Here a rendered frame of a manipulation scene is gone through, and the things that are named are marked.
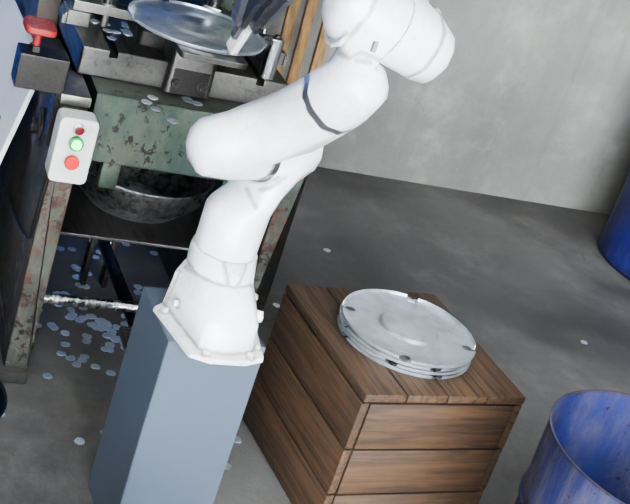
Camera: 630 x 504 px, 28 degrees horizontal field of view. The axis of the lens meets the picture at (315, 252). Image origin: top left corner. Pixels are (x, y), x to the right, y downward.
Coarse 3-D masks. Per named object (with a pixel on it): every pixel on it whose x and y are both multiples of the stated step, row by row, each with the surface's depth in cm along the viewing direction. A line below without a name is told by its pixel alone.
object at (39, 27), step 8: (32, 16) 239; (24, 24) 236; (32, 24) 235; (40, 24) 237; (48, 24) 238; (32, 32) 234; (40, 32) 235; (48, 32) 235; (56, 32) 236; (40, 40) 238
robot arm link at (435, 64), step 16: (416, 0) 187; (416, 16) 185; (432, 16) 188; (416, 32) 185; (432, 32) 186; (448, 32) 189; (400, 48) 185; (416, 48) 186; (432, 48) 187; (448, 48) 188; (384, 64) 189; (400, 64) 188; (416, 64) 188; (432, 64) 188; (416, 80) 191
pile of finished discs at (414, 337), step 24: (360, 312) 257; (384, 312) 260; (408, 312) 264; (432, 312) 268; (360, 336) 248; (384, 336) 251; (408, 336) 253; (432, 336) 256; (456, 336) 261; (384, 360) 246; (408, 360) 245; (432, 360) 248; (456, 360) 251
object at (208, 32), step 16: (144, 0) 264; (176, 0) 269; (144, 16) 254; (160, 16) 257; (176, 16) 258; (192, 16) 262; (208, 16) 268; (224, 16) 271; (160, 32) 245; (176, 32) 251; (192, 32) 252; (208, 32) 255; (224, 32) 259; (208, 48) 246; (224, 48) 251; (256, 48) 258
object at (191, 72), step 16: (176, 48) 245; (192, 48) 245; (176, 64) 255; (192, 64) 256; (208, 64) 257; (224, 64) 245; (240, 64) 246; (176, 80) 256; (192, 80) 258; (208, 80) 259; (192, 96) 260
